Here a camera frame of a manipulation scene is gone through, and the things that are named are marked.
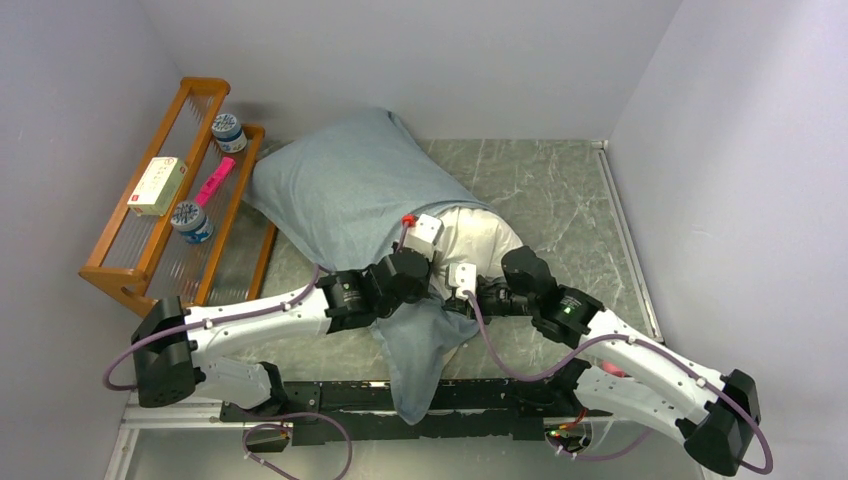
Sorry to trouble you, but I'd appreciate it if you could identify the white pillow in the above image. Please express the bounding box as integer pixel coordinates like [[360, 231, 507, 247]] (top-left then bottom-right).
[[430, 207, 524, 300]]

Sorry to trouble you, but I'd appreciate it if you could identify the blue grey pillow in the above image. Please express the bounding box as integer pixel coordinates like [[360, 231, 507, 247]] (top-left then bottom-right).
[[246, 109, 491, 399]]

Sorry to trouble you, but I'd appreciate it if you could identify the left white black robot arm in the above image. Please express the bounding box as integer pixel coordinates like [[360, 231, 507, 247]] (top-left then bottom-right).
[[131, 247, 433, 420]]

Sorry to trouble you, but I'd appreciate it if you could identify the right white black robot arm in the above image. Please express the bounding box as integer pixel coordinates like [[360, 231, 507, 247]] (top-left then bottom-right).
[[446, 246, 774, 477]]

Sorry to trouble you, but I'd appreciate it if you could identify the pink small bottle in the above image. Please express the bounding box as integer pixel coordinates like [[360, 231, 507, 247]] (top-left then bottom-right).
[[600, 361, 629, 378]]

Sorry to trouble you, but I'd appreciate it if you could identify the black base crossbar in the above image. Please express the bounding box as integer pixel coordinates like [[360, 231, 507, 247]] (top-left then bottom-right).
[[219, 377, 585, 446]]

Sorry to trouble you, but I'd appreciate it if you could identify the pink marker pen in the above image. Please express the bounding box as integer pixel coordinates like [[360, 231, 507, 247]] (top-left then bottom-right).
[[194, 157, 236, 208]]

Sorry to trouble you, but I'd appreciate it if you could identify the blue white round jar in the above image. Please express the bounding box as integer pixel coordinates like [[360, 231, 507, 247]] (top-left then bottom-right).
[[211, 113, 248, 154]]

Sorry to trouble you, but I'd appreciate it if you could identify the wooden slatted rack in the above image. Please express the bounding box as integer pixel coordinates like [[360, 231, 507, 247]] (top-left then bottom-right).
[[79, 77, 277, 317]]

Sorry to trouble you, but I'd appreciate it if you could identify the white cardboard box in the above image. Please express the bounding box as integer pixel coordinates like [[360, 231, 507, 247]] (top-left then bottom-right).
[[127, 157, 187, 216]]

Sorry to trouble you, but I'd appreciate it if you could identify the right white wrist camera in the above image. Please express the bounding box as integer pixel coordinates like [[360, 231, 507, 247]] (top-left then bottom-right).
[[446, 263, 477, 300]]

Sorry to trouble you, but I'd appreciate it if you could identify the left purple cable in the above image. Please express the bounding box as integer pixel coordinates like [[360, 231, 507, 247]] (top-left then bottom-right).
[[101, 228, 356, 480]]

